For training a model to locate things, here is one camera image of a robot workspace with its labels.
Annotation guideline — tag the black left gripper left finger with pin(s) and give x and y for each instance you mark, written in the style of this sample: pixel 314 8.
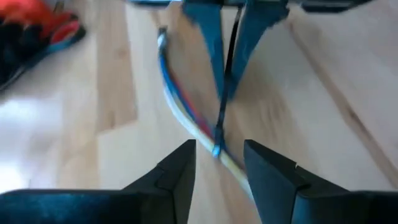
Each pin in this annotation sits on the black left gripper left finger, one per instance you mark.
pixel 140 205

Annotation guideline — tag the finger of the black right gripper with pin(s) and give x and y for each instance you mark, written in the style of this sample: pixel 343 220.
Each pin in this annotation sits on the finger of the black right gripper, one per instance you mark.
pixel 208 31
pixel 255 31

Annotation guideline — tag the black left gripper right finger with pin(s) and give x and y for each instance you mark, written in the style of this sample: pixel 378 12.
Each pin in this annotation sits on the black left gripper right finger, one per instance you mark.
pixel 295 202

